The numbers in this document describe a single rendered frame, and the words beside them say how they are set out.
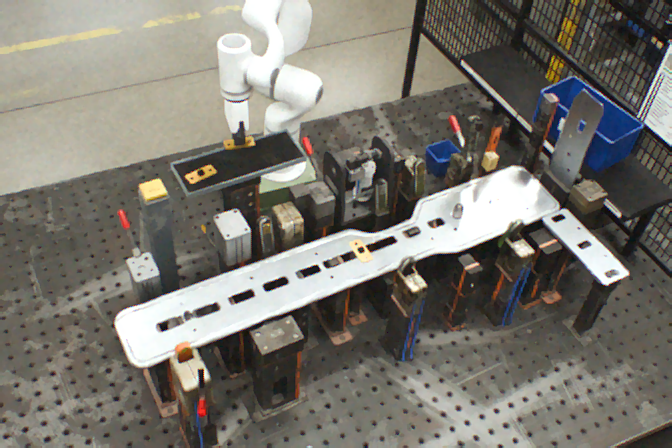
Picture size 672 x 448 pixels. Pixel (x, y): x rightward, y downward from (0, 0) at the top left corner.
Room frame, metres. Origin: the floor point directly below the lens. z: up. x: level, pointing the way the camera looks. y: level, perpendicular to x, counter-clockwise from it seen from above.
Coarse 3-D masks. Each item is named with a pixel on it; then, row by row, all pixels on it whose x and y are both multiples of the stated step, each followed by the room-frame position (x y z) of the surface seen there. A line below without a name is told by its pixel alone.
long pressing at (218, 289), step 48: (480, 192) 1.72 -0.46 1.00; (528, 192) 1.74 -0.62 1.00; (336, 240) 1.47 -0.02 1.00; (432, 240) 1.50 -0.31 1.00; (480, 240) 1.52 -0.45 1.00; (192, 288) 1.25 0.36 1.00; (240, 288) 1.26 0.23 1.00; (288, 288) 1.28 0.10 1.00; (336, 288) 1.30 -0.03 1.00; (144, 336) 1.08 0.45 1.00; (192, 336) 1.10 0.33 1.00
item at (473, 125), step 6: (468, 120) 1.81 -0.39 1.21; (474, 120) 1.82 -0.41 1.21; (468, 126) 1.81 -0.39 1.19; (474, 126) 1.80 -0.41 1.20; (480, 126) 1.79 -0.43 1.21; (468, 132) 1.80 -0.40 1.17; (474, 132) 1.82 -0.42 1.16; (468, 138) 1.79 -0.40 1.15; (474, 138) 1.81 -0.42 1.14; (468, 144) 1.79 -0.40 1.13; (474, 144) 1.81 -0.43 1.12; (468, 150) 1.79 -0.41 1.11; (474, 150) 1.80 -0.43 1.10; (468, 156) 1.79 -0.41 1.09; (474, 156) 1.80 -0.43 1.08
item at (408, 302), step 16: (400, 272) 1.33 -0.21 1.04; (416, 272) 1.34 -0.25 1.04; (400, 288) 1.31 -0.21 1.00; (416, 288) 1.28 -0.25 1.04; (400, 304) 1.30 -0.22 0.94; (416, 304) 1.28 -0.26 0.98; (400, 320) 1.29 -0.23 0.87; (416, 320) 1.30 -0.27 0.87; (384, 336) 1.34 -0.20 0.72; (400, 336) 1.28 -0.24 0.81; (400, 352) 1.28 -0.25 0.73; (416, 352) 1.30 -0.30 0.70
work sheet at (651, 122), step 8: (664, 56) 1.97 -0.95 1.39; (664, 64) 1.96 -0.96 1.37; (656, 72) 1.97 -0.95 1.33; (664, 72) 1.95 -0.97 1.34; (664, 80) 1.94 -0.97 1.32; (648, 88) 1.97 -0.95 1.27; (656, 88) 1.95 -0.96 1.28; (664, 88) 1.93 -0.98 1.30; (648, 96) 1.96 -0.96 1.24; (656, 96) 1.94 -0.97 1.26; (664, 96) 1.92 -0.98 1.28; (640, 104) 1.97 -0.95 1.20; (648, 104) 1.95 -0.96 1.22; (656, 104) 1.93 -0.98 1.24; (664, 104) 1.91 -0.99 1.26; (640, 112) 1.97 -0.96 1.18; (648, 112) 1.94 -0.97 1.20; (656, 112) 1.92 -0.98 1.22; (664, 112) 1.90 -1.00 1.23; (640, 120) 1.95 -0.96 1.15; (648, 120) 1.93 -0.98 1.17; (656, 120) 1.91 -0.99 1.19; (664, 120) 1.89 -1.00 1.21; (648, 128) 1.92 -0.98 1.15; (656, 128) 1.90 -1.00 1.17; (664, 128) 1.88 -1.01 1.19; (656, 136) 1.89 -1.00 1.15; (664, 136) 1.87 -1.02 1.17
